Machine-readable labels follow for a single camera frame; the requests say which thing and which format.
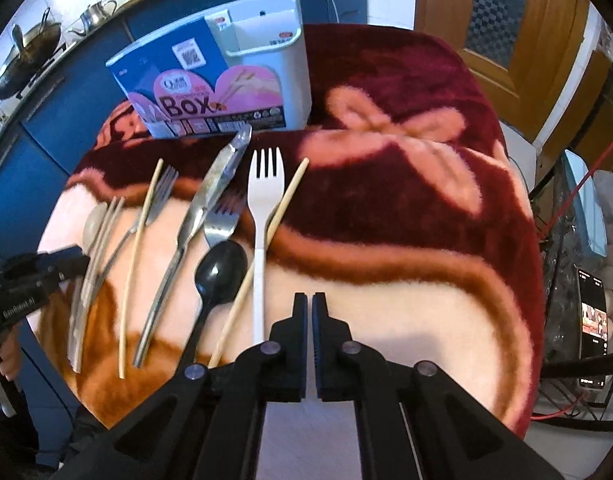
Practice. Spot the black plastic spoon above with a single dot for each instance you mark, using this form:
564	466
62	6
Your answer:
218	277

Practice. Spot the wooden door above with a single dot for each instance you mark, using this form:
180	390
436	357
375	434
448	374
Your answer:
521	51

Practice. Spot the steel kettle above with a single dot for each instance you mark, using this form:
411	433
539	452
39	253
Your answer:
94	16

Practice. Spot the beige plastic spoon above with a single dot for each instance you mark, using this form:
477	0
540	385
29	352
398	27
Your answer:
92	226

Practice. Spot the steel fork short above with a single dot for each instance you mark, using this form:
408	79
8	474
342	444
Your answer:
222	220

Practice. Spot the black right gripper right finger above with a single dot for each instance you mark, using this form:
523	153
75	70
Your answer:
344	367

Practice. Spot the smartphone on stand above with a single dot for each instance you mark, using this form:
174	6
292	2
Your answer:
593	315

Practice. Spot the light blue tray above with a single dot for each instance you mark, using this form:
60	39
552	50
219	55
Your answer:
588	216

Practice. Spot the white plastic fork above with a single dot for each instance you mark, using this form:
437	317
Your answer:
266	185

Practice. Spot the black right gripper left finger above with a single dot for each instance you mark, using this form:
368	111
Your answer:
275	371

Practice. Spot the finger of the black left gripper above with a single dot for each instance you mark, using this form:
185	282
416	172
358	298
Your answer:
31	278

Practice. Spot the white utensil holder box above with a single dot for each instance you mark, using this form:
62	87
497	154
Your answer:
240	63

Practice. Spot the bamboo chopstick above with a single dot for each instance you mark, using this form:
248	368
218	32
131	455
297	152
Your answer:
129	282
243	291

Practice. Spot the person's hand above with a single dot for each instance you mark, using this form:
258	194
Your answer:
10	354

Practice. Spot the steel table knife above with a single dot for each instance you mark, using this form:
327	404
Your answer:
213	185

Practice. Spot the black wok with ladle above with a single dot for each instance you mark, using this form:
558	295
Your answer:
31	51

